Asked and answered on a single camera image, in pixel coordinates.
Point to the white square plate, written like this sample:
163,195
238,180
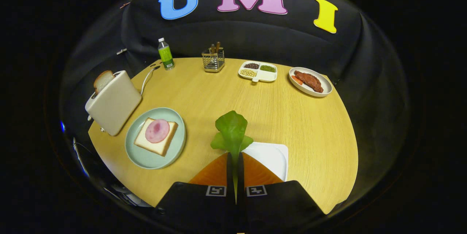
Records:
271,155

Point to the orange food piece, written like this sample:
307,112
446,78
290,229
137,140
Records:
297,80

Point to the white round plate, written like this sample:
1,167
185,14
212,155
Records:
303,88

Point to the computer keyboard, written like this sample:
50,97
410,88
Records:
127,196

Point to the pale green round plate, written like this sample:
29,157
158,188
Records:
146,157

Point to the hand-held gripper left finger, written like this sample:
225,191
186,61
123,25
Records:
204,204

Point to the white divided bean dish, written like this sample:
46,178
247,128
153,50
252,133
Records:
268,76

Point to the red clip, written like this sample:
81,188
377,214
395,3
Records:
124,5

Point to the green lettuce leaf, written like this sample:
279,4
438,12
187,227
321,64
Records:
231,128

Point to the pink ham slice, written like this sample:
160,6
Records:
157,131

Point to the brown meat piece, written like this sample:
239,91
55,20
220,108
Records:
310,80

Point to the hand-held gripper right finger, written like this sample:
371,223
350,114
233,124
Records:
270,204

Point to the black backdrop cloth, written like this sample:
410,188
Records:
255,37

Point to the white toaster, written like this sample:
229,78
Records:
113,106

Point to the silver clip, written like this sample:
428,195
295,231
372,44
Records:
121,51

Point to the green label plastic bottle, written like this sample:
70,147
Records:
166,57

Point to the toasted bread slice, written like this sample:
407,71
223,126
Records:
103,80

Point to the white bread slice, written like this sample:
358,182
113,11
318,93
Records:
154,148

